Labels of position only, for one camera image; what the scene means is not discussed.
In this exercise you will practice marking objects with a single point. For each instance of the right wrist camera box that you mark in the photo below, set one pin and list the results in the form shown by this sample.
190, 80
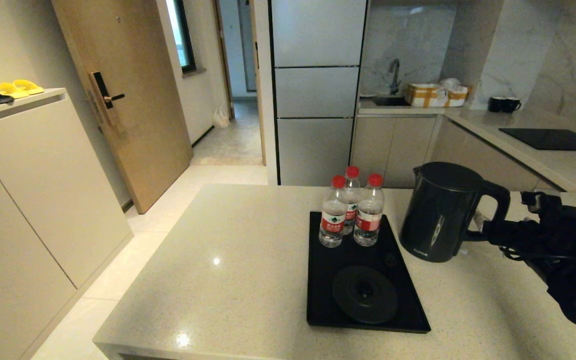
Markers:
533, 200

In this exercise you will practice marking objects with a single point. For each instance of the beige kitchen counter cabinets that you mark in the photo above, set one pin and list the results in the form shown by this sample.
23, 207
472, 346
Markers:
398, 145

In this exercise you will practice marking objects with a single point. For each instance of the black induction cooktop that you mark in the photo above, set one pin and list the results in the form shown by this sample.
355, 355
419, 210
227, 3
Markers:
548, 139

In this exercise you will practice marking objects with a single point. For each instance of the silver-tipped right gripper finger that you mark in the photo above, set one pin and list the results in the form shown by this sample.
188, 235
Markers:
480, 221

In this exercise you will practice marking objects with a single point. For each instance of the light wooden door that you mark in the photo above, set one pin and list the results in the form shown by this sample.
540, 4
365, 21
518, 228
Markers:
133, 60

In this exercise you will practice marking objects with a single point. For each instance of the metal kitchen faucet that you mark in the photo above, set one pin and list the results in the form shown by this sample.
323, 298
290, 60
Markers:
395, 73

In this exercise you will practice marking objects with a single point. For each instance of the round black kettle base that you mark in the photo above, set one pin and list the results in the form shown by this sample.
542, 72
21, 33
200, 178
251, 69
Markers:
364, 295

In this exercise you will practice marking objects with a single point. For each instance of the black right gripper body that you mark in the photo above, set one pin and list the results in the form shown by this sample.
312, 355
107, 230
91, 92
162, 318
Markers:
513, 234

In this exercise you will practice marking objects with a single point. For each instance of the black rectangular tray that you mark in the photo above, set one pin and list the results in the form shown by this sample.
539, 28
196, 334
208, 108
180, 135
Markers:
323, 280

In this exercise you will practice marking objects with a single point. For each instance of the yellow white box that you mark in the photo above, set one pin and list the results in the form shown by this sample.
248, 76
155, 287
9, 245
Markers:
424, 95

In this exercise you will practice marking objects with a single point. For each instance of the red-capped water bottle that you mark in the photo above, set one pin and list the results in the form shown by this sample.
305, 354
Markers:
368, 220
332, 220
352, 172

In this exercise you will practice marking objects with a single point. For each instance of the dark framed window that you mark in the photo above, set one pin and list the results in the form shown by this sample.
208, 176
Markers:
184, 35

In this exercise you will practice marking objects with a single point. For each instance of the cardboard box with yellow tape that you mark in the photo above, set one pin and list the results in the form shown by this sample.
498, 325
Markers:
458, 94

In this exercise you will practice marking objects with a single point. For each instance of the dark kitchen sink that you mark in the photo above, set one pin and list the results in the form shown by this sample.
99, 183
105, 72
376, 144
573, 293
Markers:
389, 100

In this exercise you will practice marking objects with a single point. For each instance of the tall white refrigerator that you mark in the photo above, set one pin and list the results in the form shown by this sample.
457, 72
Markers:
315, 90

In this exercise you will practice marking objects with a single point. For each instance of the black mug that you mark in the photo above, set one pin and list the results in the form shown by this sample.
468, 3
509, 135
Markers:
495, 104
510, 105

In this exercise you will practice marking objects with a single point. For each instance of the yellow slipper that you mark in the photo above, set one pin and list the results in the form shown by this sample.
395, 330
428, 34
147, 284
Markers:
9, 90
28, 86

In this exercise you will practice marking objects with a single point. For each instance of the white plastic bag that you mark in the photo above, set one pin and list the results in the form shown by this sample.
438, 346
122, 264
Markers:
220, 118

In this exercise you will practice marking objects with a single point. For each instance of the black electric kettle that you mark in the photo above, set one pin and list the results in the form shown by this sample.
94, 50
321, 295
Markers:
438, 220

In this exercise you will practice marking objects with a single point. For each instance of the beige shoe cabinet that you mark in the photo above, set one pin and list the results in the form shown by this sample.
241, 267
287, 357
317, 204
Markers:
33, 200

